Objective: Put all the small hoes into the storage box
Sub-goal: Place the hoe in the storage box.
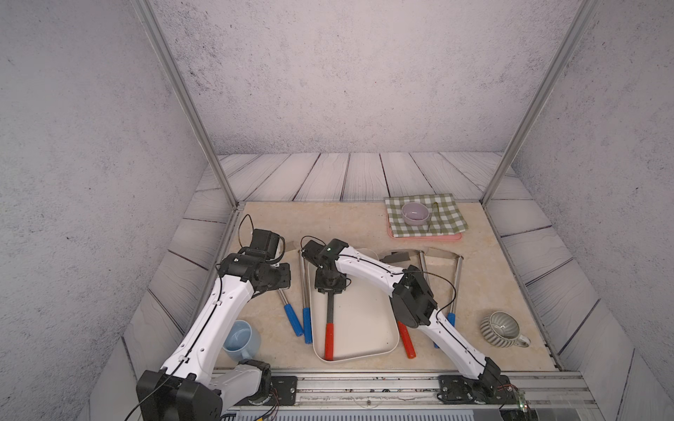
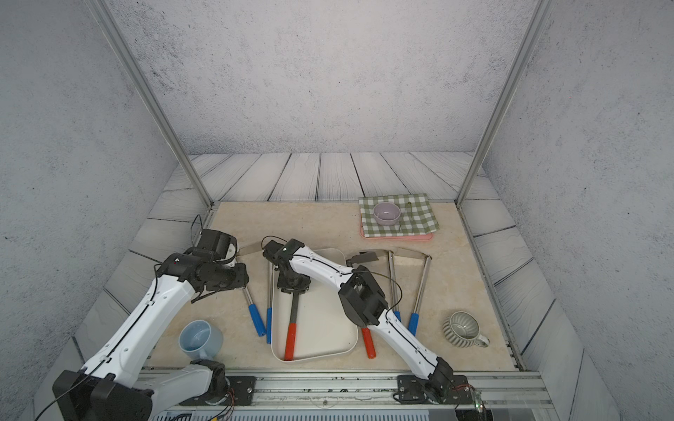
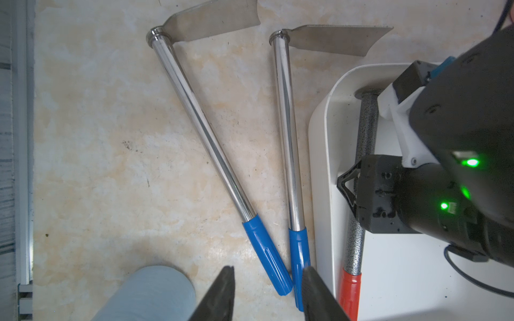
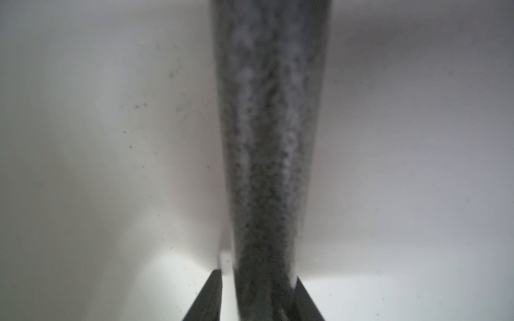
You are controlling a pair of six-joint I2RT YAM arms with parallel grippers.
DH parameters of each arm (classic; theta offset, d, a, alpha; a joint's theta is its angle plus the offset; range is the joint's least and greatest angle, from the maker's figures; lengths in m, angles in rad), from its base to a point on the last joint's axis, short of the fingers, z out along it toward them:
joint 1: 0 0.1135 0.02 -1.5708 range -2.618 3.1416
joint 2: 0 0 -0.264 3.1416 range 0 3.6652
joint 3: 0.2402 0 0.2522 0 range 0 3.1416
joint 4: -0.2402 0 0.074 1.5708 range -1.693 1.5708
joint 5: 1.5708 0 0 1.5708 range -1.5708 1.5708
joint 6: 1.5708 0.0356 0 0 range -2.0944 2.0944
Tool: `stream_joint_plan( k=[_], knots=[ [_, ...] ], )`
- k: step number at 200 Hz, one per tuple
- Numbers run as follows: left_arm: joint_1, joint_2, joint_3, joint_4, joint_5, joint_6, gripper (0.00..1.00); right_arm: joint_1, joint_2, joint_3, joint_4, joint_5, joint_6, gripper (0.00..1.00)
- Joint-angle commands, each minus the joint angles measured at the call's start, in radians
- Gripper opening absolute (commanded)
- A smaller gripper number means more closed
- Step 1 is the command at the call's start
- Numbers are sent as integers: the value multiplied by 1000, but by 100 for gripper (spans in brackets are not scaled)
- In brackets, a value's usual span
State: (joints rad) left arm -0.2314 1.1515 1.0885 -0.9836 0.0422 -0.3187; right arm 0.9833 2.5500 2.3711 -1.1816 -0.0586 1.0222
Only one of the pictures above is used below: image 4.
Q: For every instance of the white rectangular storage tray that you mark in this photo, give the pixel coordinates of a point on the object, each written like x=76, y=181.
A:
x=113, y=203

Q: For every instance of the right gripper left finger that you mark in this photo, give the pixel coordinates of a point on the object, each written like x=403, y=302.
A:
x=207, y=305

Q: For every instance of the red handled hoe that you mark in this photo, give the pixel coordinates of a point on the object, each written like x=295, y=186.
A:
x=270, y=58

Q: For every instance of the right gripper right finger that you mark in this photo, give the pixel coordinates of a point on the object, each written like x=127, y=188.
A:
x=303, y=308

